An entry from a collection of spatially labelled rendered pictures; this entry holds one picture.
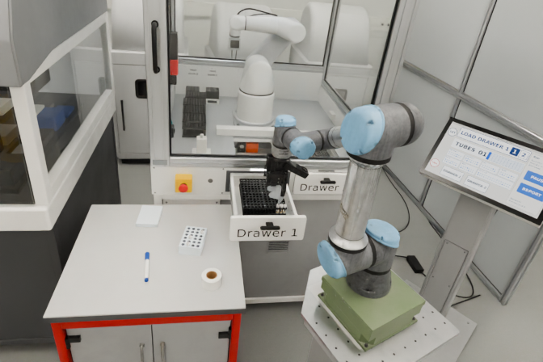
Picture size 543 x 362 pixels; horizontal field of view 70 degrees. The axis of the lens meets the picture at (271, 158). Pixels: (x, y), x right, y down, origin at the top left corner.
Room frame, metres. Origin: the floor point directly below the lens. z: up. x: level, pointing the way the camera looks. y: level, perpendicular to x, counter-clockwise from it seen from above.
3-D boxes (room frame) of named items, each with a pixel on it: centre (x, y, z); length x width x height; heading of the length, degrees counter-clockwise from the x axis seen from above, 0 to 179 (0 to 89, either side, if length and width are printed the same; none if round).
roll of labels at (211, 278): (0.97, 0.16, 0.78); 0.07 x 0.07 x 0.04
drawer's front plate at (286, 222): (1.17, -0.02, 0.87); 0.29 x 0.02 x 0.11; 102
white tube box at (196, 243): (1.15, 0.27, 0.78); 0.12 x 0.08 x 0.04; 1
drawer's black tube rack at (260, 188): (1.37, 0.02, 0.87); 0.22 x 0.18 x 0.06; 12
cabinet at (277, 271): (1.96, 0.10, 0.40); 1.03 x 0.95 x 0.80; 102
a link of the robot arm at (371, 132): (0.90, -0.25, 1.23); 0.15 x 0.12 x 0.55; 121
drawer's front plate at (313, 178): (1.55, -0.26, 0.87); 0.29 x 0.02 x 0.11; 102
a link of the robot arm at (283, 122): (1.27, -0.04, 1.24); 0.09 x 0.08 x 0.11; 31
